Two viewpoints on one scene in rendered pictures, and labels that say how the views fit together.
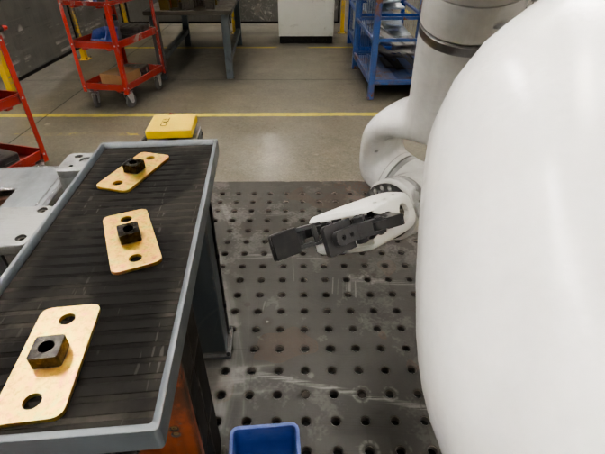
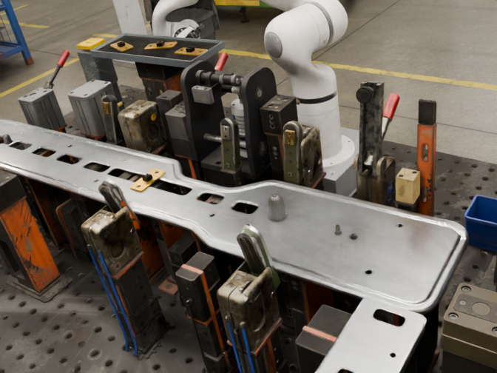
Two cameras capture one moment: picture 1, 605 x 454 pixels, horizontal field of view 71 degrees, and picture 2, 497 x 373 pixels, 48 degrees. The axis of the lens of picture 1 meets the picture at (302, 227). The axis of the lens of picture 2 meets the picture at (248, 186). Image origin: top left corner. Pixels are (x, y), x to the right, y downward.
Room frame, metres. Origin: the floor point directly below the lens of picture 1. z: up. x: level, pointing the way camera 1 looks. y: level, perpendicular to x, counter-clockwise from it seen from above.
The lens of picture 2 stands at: (-0.87, 1.08, 1.63)
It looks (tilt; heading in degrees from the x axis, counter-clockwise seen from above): 33 degrees down; 315
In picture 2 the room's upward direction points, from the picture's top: 11 degrees counter-clockwise
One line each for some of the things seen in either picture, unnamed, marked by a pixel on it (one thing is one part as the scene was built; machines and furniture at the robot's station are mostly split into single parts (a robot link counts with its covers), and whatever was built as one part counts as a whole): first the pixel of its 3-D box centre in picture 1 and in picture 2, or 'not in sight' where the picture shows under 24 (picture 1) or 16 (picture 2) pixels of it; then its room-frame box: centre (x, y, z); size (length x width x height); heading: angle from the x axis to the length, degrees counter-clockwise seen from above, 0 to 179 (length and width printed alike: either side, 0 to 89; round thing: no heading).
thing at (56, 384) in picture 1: (49, 352); (190, 49); (0.16, 0.15, 1.17); 0.08 x 0.04 x 0.01; 8
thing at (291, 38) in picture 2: not in sight; (301, 55); (-0.05, -0.02, 1.11); 0.19 x 0.12 x 0.24; 78
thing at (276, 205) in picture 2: not in sight; (276, 209); (-0.30, 0.44, 1.02); 0.03 x 0.03 x 0.07
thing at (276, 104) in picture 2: not in sight; (288, 183); (-0.17, 0.24, 0.91); 0.07 x 0.05 x 0.42; 95
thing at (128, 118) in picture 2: not in sight; (154, 172); (0.21, 0.33, 0.89); 0.13 x 0.11 x 0.38; 95
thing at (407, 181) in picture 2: not in sight; (407, 251); (-0.50, 0.30, 0.88); 0.04 x 0.04 x 0.36; 5
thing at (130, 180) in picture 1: (134, 167); (121, 44); (0.41, 0.18, 1.17); 0.08 x 0.04 x 0.01; 164
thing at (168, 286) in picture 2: not in sight; (168, 231); (0.04, 0.46, 0.84); 0.13 x 0.05 x 0.29; 95
